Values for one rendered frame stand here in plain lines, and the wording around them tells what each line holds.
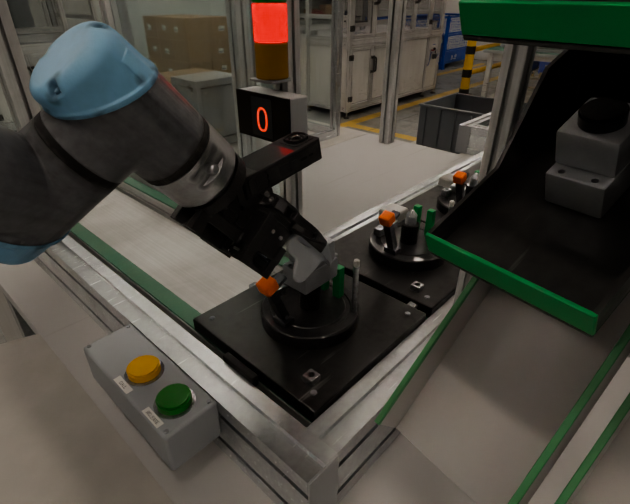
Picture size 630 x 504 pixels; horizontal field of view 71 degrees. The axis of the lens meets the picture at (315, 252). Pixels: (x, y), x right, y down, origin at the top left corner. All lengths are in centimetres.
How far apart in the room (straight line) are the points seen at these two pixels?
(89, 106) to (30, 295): 72
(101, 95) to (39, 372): 57
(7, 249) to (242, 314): 34
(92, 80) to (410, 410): 40
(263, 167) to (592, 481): 40
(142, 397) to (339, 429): 24
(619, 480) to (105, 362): 56
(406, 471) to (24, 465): 48
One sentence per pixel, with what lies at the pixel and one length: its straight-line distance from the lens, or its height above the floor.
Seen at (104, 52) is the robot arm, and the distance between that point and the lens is 34.
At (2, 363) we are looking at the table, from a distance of 88.
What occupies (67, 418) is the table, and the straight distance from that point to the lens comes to 74.
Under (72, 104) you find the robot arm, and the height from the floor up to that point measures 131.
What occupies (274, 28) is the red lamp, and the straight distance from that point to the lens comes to 69.
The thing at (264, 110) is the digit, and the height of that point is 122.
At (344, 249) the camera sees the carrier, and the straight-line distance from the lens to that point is 80.
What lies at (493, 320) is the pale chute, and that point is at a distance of 47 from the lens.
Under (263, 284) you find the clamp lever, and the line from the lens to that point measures 54.
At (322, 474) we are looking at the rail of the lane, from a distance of 49.
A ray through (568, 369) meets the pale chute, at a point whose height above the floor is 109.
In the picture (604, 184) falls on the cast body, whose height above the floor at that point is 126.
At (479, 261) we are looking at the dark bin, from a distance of 33.
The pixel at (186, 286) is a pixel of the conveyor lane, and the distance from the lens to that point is 83.
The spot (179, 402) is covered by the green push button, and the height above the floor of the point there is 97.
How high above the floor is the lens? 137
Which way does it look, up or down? 31 degrees down
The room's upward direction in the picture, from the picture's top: straight up
